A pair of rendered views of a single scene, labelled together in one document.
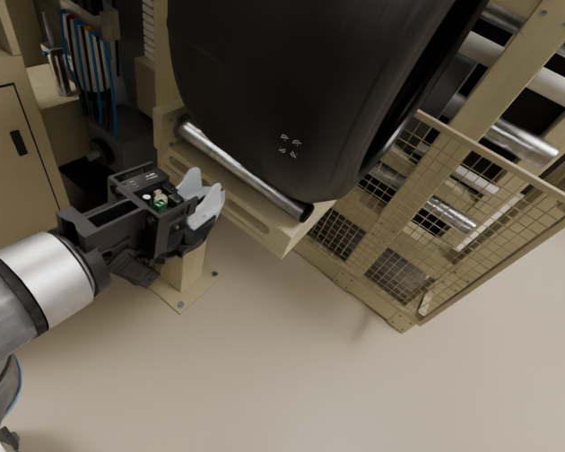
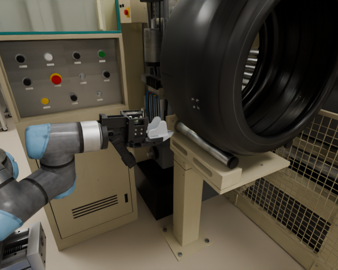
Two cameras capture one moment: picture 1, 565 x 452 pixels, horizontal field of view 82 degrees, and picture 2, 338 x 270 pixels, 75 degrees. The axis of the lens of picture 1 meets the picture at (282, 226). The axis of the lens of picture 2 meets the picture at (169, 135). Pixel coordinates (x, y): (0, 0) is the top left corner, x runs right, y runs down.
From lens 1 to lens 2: 0.32 m
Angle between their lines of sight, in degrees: 40
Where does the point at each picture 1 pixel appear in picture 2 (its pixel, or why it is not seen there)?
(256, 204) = (207, 159)
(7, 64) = (123, 108)
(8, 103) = not seen: hidden behind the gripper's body
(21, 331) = (75, 141)
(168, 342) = not seen: outside the picture
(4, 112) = not seen: hidden behind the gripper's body
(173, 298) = (176, 248)
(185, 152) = (178, 137)
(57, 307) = (87, 138)
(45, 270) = (88, 126)
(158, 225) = (129, 122)
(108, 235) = (111, 122)
